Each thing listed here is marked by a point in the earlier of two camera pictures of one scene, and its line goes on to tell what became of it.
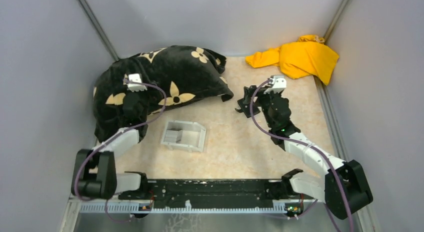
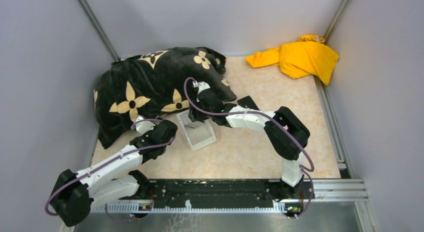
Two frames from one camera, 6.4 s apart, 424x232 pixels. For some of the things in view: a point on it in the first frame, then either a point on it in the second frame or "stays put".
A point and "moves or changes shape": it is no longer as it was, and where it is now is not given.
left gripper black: x=145 y=92 to x=147 y=134
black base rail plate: x=216 y=193 stays put
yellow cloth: x=308 y=57 stays put
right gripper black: x=248 y=94 to x=195 y=115
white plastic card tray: x=184 y=135 moves or changes shape
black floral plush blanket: x=128 y=90 stays put
